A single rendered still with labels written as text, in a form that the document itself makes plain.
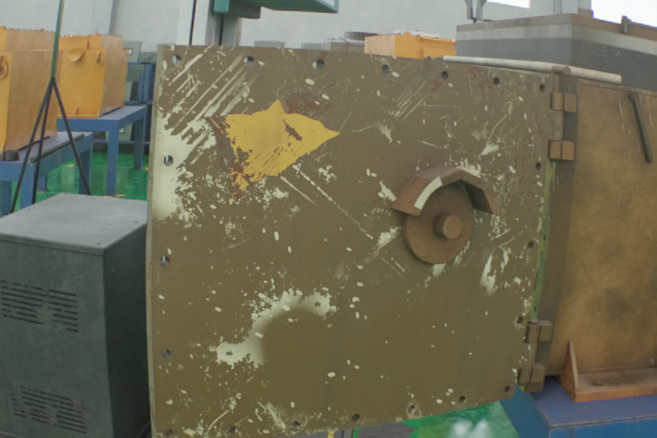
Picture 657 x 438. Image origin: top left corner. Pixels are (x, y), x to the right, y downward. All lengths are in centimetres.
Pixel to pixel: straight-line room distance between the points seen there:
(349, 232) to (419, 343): 22
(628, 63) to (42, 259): 125
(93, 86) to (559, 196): 648
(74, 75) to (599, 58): 645
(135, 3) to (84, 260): 968
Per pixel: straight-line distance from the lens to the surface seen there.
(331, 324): 131
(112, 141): 751
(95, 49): 781
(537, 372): 158
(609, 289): 172
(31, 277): 182
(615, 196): 168
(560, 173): 154
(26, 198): 463
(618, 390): 168
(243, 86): 120
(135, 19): 1133
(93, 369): 182
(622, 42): 174
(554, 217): 154
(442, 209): 134
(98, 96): 775
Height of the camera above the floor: 121
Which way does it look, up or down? 9 degrees down
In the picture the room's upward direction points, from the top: 4 degrees clockwise
